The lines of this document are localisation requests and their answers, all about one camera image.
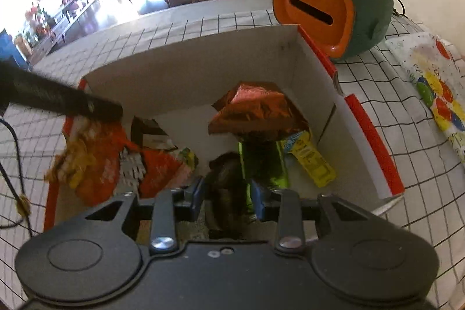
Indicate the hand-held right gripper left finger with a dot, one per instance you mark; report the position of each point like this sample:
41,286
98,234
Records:
165,219

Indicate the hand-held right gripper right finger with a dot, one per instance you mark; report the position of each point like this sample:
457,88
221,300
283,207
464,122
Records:
290,219

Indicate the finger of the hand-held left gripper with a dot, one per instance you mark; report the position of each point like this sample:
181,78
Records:
61,95

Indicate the orange dark snack packet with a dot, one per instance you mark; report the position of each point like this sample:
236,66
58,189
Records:
160,164

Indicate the yellow snack packet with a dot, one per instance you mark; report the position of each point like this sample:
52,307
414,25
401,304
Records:
312,164

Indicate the green foil snack packet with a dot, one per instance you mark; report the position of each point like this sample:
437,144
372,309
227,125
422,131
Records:
265,164

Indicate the dark brown snack packet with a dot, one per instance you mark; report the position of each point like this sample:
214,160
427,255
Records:
227,186

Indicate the red orange snack packet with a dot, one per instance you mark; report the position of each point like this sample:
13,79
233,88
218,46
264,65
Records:
94,164

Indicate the brown orange foil snack packet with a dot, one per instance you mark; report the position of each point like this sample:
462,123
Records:
254,110

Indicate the red cardboard box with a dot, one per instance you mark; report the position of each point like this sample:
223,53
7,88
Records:
218,70

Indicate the television cabinet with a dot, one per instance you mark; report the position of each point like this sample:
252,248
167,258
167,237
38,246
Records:
69,23

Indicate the white checked tablecloth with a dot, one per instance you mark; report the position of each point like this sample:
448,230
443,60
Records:
417,157

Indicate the balloon print bag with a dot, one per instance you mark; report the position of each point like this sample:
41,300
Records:
432,77

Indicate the orange green pen holder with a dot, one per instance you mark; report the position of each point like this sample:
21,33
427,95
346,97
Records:
363,16

